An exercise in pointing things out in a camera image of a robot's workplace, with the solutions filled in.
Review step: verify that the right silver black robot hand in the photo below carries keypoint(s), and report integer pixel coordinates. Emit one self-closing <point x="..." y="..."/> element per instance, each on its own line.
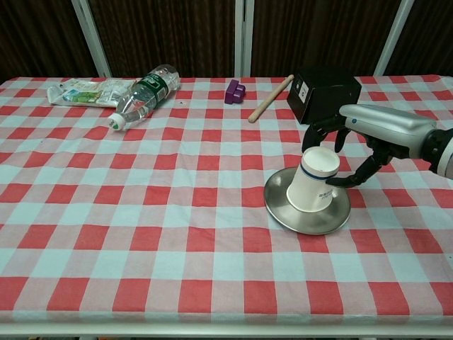
<point x="389" y="129"/>

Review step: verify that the white paper cup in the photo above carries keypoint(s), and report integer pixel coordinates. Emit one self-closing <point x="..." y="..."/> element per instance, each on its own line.
<point x="311" y="184"/>

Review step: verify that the black cardboard box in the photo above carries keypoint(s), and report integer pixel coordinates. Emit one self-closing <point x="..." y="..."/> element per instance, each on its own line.
<point x="329" y="95"/>

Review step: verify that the dark brown curtain panel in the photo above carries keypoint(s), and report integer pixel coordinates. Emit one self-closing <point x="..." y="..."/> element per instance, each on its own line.
<point x="166" y="35"/>
<point x="39" y="39"/>
<point x="318" y="32"/>
<point x="431" y="35"/>

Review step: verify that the wooden stick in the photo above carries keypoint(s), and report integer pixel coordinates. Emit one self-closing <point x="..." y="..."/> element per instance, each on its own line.
<point x="270" y="98"/>

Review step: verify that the round steel plate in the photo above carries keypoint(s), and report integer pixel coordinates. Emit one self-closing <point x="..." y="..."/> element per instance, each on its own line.
<point x="308" y="223"/>

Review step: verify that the purple plastic block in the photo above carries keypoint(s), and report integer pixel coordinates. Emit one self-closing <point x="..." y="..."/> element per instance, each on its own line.
<point x="234" y="93"/>

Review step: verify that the clear plastic water bottle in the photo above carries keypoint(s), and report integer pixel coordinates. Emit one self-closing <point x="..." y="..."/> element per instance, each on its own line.
<point x="147" y="93"/>

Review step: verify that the red white checkered tablecloth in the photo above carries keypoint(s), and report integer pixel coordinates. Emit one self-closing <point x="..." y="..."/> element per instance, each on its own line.
<point x="141" y="212"/>

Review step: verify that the crumpled plastic snack packet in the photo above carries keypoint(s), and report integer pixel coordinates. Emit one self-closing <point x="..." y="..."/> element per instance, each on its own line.
<point x="85" y="93"/>

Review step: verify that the grey metal partition post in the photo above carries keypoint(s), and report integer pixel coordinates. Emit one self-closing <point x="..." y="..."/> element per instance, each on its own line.
<point x="243" y="35"/>
<point x="394" y="35"/>
<point x="90" y="35"/>

